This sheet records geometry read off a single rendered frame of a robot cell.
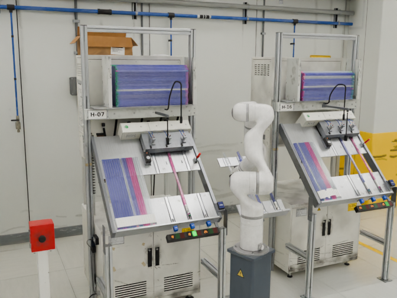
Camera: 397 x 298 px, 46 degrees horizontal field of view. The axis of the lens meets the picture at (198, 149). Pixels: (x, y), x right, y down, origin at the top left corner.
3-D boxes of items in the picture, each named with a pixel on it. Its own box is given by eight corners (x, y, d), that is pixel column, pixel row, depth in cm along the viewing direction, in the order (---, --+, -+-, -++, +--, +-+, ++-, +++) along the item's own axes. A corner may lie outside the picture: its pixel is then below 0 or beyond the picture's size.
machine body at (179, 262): (200, 300, 337) (201, 217, 326) (103, 321, 309) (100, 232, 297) (168, 264, 395) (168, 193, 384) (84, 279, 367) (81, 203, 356)
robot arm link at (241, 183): (264, 220, 242) (265, 174, 238) (228, 219, 243) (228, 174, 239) (262, 212, 254) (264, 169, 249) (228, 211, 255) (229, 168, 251)
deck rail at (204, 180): (219, 222, 300) (222, 217, 296) (216, 222, 299) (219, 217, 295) (187, 135, 338) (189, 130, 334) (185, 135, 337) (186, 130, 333)
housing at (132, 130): (186, 141, 336) (191, 128, 326) (119, 145, 316) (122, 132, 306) (182, 132, 340) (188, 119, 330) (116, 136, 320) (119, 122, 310)
